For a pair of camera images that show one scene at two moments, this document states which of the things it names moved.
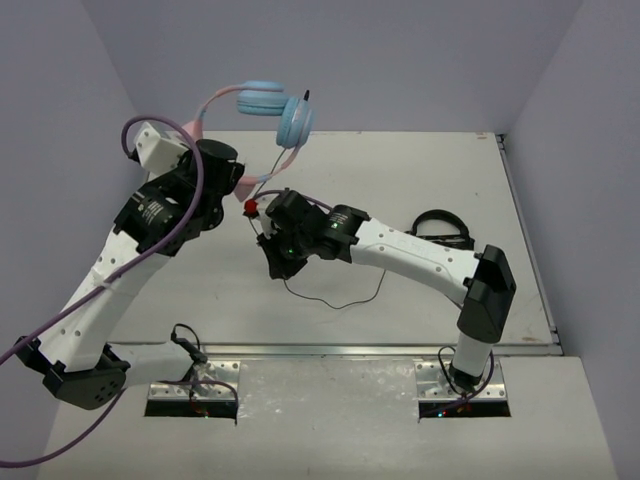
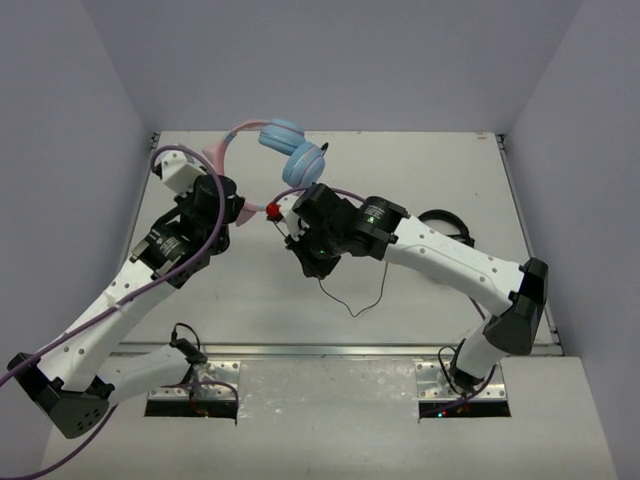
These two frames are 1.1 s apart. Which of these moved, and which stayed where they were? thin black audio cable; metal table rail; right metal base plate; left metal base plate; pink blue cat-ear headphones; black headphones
Moved: thin black audio cable; pink blue cat-ear headphones
Stayed: right metal base plate; metal table rail; black headphones; left metal base plate
